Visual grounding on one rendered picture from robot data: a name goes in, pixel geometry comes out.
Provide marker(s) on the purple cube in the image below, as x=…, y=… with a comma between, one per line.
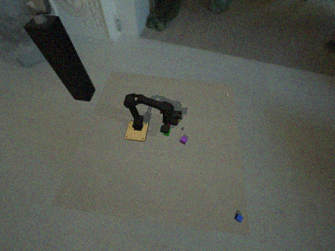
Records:
x=183, y=140

